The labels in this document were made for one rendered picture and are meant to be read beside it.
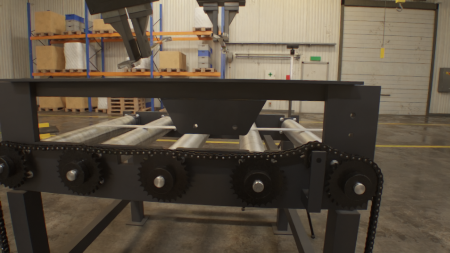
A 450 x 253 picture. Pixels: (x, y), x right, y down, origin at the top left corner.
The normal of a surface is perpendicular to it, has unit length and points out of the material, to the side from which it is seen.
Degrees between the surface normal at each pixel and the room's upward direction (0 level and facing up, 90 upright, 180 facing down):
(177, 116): 90
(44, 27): 90
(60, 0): 90
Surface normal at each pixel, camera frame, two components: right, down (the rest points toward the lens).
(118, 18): -0.09, 0.51
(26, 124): -0.07, 0.12
